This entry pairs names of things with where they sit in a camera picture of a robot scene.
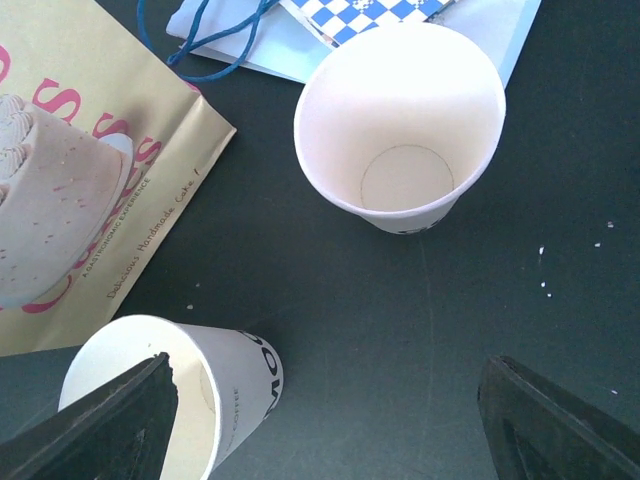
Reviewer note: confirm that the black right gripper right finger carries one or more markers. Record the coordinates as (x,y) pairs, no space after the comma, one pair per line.
(535,429)

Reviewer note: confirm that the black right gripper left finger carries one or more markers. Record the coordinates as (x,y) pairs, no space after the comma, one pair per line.
(120,430)

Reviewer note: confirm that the cream pink Cakes paper bag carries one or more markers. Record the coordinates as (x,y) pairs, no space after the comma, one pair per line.
(102,148)

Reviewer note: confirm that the light blue paper bag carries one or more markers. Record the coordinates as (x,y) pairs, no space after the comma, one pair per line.
(289,39)

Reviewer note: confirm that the blue checkered bakery paper bag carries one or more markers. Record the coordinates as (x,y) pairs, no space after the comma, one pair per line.
(335,22)

